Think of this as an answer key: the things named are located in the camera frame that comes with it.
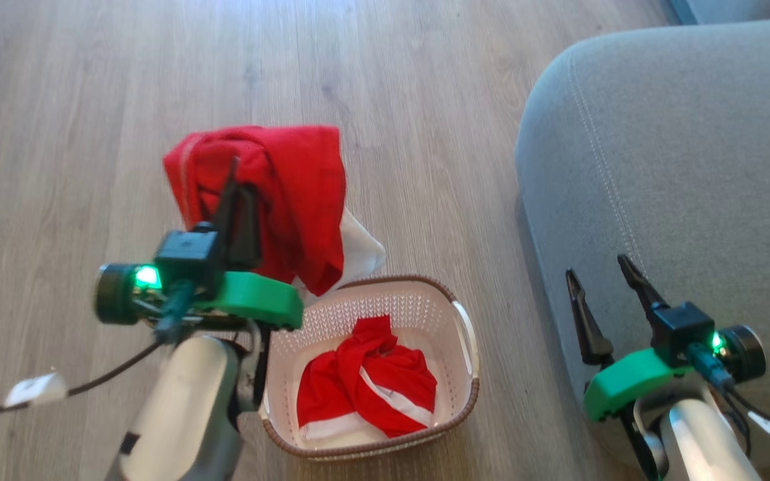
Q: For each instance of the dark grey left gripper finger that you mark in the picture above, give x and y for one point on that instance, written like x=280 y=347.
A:
x=226 y=200
x=247 y=227

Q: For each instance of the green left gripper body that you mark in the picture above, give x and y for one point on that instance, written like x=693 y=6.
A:
x=258 y=297

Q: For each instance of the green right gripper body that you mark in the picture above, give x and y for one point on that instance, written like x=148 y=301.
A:
x=625 y=384

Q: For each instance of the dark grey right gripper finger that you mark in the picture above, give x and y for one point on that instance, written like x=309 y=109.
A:
x=642 y=290
x=587 y=327

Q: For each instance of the plain red white garment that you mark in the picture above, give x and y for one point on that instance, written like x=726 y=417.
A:
x=298 y=194

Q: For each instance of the red white numbered jersey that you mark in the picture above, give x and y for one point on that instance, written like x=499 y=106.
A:
x=371 y=391

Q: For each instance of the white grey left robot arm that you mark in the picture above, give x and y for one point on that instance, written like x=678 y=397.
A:
x=181 y=414

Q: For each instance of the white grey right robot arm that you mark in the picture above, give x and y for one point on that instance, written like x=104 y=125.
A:
x=699 y=441

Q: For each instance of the white laundry basket brown rim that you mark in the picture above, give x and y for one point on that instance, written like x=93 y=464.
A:
x=425 y=314

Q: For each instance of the grey fabric sofa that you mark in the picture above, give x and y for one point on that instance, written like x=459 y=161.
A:
x=679 y=167

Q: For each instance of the dark blue-grey furniture edge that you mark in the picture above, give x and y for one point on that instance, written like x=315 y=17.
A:
x=739 y=8

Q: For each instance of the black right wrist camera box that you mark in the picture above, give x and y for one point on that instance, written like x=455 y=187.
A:
x=682 y=331

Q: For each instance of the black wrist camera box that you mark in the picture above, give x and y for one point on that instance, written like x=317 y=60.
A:
x=682 y=331
x=188 y=257

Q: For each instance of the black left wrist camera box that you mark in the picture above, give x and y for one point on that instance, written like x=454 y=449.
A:
x=188 y=257

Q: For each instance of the teal right camera plug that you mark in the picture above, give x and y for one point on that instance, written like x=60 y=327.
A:
x=709 y=367

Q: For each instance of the teal camera plug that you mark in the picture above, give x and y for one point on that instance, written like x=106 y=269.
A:
x=709 y=367
x=171 y=314

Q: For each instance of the teal left camera plug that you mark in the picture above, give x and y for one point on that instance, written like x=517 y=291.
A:
x=171 y=314

